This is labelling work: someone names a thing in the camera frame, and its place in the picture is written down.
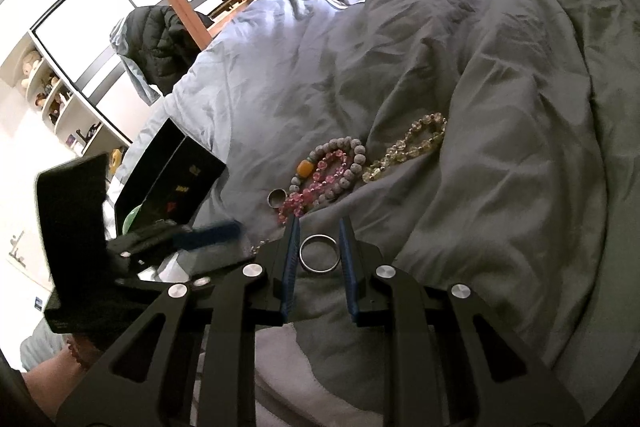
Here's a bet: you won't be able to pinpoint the pink bead bracelet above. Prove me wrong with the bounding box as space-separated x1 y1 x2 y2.
278 148 351 225

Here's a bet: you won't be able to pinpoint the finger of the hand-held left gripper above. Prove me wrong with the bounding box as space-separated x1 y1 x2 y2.
106 220 244 264
114 275 214 301

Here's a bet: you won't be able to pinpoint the grey duvet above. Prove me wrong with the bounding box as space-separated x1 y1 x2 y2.
107 0 632 427

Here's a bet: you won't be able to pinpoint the dark puffer jacket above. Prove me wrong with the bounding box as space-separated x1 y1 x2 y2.
111 5 216 96

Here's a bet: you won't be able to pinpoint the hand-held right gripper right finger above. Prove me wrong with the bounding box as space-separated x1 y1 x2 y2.
337 216 587 427

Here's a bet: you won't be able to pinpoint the grey bead bracelet amber bead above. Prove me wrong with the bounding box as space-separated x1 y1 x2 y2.
290 136 368 194

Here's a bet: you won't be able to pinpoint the white sliding wardrobe doors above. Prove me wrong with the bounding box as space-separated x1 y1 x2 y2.
30 0 236 142

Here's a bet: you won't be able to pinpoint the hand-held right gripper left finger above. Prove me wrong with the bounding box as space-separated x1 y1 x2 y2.
55 214 301 427

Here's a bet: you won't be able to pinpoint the black jewelry box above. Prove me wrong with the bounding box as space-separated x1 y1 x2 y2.
114 117 229 239

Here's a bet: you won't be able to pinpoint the large silver bangle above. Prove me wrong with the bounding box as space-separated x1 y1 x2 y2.
299 234 342 274

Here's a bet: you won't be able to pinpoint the light grey fleece blanket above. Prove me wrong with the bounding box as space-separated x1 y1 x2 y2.
254 320 407 427

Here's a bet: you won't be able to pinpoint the green bangle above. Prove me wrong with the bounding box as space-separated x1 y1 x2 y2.
122 205 146 234

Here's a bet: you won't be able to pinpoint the person's left forearm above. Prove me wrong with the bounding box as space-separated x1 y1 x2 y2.
20 341 101 413

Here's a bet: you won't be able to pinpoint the white shelf unit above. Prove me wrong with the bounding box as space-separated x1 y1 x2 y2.
0 30 133 158

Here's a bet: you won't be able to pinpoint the yellow crystal bead bracelet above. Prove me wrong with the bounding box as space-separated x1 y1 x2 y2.
362 113 448 184

